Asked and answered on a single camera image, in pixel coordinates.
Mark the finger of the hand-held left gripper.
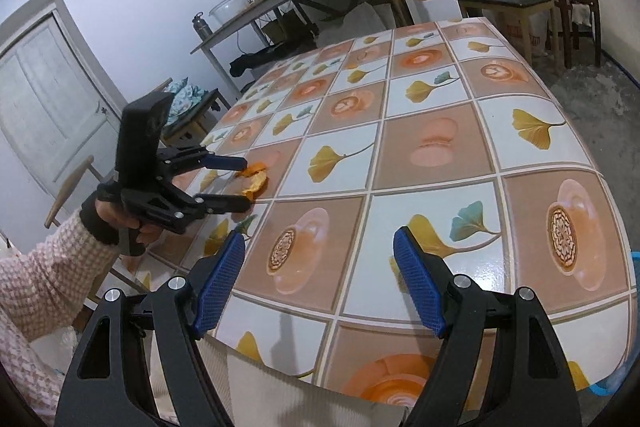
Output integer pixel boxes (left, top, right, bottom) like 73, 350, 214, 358
172, 193, 252, 222
157, 146, 249, 180

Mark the person's left forearm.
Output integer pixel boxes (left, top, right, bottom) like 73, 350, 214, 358
0, 209, 131, 343

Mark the black cloth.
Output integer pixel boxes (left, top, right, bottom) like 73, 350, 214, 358
230, 44, 318, 76

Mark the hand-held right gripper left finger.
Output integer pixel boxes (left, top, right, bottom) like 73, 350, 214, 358
54, 229, 247, 427

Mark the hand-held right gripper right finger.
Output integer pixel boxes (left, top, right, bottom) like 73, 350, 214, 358
391, 226, 583, 427

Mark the person's left hand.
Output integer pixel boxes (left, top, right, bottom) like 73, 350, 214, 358
80, 194, 161, 258

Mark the glass bowl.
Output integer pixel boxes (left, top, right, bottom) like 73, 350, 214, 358
209, 0, 251, 26

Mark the light wooden chair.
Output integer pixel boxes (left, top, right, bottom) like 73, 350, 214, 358
44, 154, 110, 230

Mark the white door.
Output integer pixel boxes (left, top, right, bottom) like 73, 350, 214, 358
0, 0, 132, 253

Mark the orange peel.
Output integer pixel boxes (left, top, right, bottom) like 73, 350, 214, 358
235, 162, 269, 202

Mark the cardboard box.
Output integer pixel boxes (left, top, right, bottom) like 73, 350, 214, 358
261, 9, 317, 46

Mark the table with patterned cloth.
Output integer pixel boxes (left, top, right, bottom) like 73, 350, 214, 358
135, 18, 633, 408

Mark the wooden chair with dark seat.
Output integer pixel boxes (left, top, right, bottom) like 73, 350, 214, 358
150, 77, 232, 146

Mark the floral cloth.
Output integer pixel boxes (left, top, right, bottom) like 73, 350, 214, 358
164, 79, 207, 126

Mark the white printed sack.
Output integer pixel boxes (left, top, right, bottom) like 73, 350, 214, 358
492, 7, 549, 58

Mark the person's torso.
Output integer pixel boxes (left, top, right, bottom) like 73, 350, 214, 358
0, 302, 67, 427

